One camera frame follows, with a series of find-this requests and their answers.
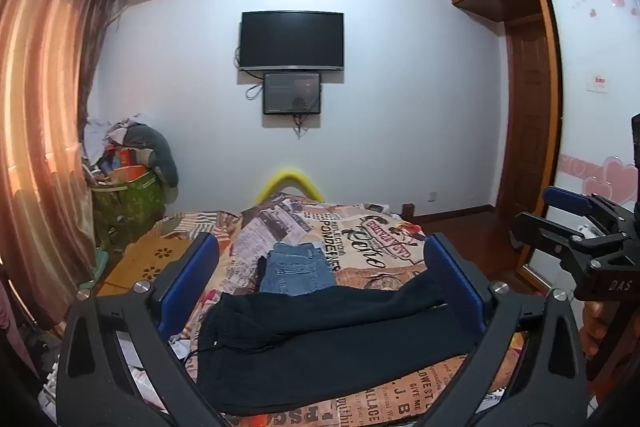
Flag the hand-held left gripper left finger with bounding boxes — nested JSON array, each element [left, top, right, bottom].
[[54, 232, 237, 427]]

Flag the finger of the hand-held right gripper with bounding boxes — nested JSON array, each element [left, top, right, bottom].
[[514, 210, 607, 271], [544, 186, 632, 234]]

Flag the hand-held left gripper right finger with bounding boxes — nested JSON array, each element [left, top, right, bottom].
[[400, 232, 589, 427]]

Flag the dark pants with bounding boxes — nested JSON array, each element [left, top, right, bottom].
[[196, 272, 488, 417]]

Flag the person's right hand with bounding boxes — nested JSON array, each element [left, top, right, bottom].
[[581, 301, 609, 357]]

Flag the green fabric bag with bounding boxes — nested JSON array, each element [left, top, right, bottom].
[[90, 171, 167, 249]]

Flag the wooden door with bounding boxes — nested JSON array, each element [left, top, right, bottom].
[[504, 18, 559, 224]]

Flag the printed bed sheet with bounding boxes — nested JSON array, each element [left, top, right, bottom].
[[100, 194, 531, 427]]

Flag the blue jeans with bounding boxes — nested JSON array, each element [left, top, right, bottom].
[[259, 242, 335, 297]]

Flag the grey stuffed cloth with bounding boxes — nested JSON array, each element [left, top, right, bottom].
[[124, 124, 179, 188]]

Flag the yellow curved cushion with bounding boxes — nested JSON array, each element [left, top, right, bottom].
[[256, 168, 325, 205]]

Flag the pile of boxes and clutter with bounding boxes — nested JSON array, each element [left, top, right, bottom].
[[79, 112, 153, 185]]

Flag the white wardrobe door pink hearts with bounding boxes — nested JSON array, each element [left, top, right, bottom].
[[520, 0, 640, 288]]

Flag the orange striped curtain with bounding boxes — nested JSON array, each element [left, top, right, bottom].
[[0, 0, 124, 333]]

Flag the small black wall monitor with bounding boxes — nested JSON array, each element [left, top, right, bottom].
[[263, 72, 322, 115]]

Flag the black wall television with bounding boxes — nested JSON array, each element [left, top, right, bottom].
[[238, 11, 346, 72]]

